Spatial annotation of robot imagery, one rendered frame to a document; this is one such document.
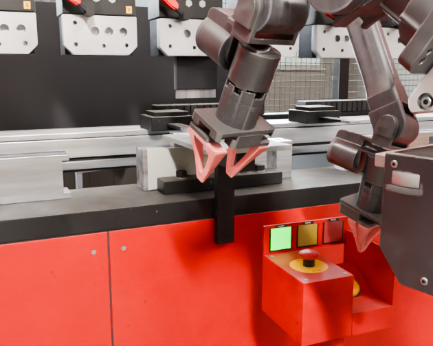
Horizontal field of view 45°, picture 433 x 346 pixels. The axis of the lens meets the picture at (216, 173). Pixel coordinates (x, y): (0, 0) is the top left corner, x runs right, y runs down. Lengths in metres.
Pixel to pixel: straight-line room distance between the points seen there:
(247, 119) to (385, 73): 0.36
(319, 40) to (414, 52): 0.88
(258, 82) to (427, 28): 0.26
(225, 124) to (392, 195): 0.23
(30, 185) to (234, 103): 0.59
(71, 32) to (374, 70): 0.59
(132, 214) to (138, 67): 0.74
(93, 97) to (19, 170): 0.60
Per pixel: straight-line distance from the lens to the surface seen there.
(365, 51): 1.01
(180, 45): 1.18
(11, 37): 1.11
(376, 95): 0.97
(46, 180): 1.15
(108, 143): 1.42
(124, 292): 1.12
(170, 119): 1.41
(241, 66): 0.67
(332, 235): 1.13
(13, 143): 1.39
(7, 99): 1.65
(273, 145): 1.02
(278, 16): 0.64
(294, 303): 0.98
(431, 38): 0.47
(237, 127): 0.69
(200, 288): 1.18
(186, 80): 1.22
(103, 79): 1.69
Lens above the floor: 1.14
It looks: 11 degrees down
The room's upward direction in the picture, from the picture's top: straight up
